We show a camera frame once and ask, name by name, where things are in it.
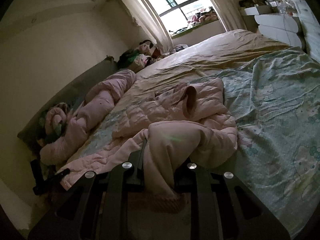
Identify dark green headboard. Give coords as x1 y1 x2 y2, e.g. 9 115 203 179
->
17 59 117 155

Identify right white curtain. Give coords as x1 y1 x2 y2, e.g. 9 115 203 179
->
210 0 247 32

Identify rolled pink duvet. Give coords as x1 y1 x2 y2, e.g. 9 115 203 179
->
39 69 136 165

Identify pink quilted coat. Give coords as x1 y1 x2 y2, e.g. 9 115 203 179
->
61 77 238 213

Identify white dresser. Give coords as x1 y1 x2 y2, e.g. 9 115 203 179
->
239 0 305 49

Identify floral pillow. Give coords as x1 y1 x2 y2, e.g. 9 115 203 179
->
36 102 70 142

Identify white drawer cabinet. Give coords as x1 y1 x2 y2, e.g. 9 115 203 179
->
293 0 320 62

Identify pile of clothes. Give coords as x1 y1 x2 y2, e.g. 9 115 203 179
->
116 40 166 73

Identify stuffed toys on windowsill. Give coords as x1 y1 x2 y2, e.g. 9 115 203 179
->
187 7 219 28

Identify left white curtain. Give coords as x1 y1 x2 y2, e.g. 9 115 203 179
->
121 0 173 53

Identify beige bed sheet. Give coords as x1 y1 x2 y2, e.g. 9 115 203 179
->
115 29 289 111

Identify green patterned bed sheet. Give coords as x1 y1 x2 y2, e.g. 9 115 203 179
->
68 48 319 238

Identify white curtain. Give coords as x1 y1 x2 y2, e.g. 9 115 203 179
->
121 0 173 53
210 0 247 32

